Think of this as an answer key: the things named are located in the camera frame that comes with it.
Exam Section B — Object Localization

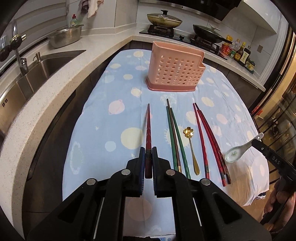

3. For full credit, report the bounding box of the dark red patterned chopstick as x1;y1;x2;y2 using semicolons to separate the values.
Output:
145;104;152;179

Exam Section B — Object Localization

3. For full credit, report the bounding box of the green chopstick gold tip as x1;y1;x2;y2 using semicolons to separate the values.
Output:
166;106;182;172

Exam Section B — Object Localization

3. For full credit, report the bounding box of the white ceramic soup spoon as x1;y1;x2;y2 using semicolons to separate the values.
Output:
224;133;264;163

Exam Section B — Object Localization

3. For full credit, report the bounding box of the chrome kitchen faucet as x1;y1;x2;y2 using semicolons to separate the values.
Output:
1;20;29;76

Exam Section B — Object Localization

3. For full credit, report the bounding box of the right hand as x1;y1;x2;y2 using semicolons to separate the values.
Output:
263;179;296;233

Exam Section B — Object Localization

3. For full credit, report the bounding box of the bright red chopstick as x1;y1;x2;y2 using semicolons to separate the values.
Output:
193;103;210;179

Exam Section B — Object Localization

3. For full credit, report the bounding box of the gold flower spoon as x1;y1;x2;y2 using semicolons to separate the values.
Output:
183;126;200;176

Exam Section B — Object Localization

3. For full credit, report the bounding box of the blue dotted tablecloth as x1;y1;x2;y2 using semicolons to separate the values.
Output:
62;49;269;237

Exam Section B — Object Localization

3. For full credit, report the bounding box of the pink perforated utensil holder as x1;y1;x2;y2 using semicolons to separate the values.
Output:
146;41;206;92

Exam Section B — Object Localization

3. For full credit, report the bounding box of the dark soy sauce bottle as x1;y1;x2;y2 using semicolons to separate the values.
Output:
238;46;251;66

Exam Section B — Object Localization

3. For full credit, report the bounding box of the brown sauce bottle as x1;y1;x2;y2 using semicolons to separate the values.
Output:
234;42;246;62

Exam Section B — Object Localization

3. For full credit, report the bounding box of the clear oil bottle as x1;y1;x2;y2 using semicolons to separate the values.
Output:
229;39;240;59

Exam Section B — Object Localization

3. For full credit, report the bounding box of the black gas stove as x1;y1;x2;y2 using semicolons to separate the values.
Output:
140;25;227;60

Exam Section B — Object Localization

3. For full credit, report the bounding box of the stainless steel sink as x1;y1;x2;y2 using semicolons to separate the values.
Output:
1;50;84;138

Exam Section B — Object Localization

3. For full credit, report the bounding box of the black wok with lid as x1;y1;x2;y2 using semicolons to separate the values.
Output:
193;25;232;44

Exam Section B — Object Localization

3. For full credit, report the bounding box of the steel mixing bowl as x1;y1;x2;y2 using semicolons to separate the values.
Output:
49;25;83;49

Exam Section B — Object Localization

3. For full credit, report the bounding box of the beige wok with lid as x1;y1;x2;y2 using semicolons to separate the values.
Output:
147;10;183;28

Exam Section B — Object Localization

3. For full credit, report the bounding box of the green dish soap bottle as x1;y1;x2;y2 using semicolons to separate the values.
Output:
70;14;79;27

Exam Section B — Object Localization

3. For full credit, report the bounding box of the hanging white pink towel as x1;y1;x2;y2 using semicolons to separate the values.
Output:
79;0;104;19

